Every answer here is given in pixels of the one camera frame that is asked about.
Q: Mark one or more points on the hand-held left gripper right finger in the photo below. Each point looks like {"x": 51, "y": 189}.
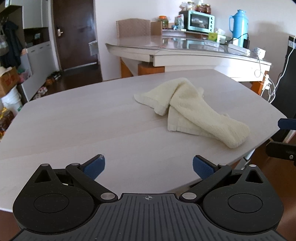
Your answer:
{"x": 203, "y": 168}

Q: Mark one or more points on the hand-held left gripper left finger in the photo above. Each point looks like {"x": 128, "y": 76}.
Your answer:
{"x": 93, "y": 168}

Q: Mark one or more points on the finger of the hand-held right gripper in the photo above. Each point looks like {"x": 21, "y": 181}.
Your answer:
{"x": 288, "y": 124}
{"x": 281, "y": 150}

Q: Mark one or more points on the cream terry towel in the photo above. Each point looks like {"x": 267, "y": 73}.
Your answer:
{"x": 185, "y": 109}

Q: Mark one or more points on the black cabinet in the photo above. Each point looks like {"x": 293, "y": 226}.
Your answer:
{"x": 286, "y": 104}

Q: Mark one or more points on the white patterned cup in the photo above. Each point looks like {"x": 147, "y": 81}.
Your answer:
{"x": 259, "y": 52}

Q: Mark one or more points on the white power strip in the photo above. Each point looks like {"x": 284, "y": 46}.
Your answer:
{"x": 238, "y": 49}

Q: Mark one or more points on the black power adapter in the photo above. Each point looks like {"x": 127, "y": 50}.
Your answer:
{"x": 246, "y": 44}

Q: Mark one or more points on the pair of light shoes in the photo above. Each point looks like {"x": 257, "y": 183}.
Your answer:
{"x": 41, "y": 92}

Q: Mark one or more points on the pair of dark shoes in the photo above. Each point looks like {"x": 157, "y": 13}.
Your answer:
{"x": 55, "y": 76}

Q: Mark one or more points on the white plastic bucket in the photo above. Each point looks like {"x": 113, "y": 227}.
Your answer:
{"x": 11, "y": 100}

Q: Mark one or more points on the blue thermos jug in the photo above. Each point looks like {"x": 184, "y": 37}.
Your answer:
{"x": 240, "y": 25}

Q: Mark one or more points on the white low cabinet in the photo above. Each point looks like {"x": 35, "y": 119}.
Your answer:
{"x": 39, "y": 69}

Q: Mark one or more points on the green tissue box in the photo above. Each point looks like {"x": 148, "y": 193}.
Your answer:
{"x": 216, "y": 36}

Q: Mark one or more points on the white glass-topped dining table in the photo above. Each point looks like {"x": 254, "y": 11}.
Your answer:
{"x": 185, "y": 49}

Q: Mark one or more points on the brown cardboard box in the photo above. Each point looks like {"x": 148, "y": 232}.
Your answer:
{"x": 8, "y": 81}

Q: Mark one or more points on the dark brown door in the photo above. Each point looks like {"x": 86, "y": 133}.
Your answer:
{"x": 76, "y": 34}

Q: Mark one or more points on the teal toaster oven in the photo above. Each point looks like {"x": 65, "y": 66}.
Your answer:
{"x": 200, "y": 21}

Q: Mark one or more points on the red jam jar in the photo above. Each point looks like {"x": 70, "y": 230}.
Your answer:
{"x": 199, "y": 8}
{"x": 207, "y": 9}

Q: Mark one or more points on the white and blue snack packet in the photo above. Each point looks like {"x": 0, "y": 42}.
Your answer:
{"x": 179, "y": 22}

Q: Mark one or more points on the dark hanging coat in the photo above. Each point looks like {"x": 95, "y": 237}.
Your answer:
{"x": 10, "y": 44}

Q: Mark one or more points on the orange-lid glass jar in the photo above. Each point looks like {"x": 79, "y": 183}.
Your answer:
{"x": 163, "y": 22}

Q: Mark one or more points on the clear glass jar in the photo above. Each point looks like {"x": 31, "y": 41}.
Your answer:
{"x": 191, "y": 6}

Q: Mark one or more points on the white wall basket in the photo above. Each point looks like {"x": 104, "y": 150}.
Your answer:
{"x": 93, "y": 48}

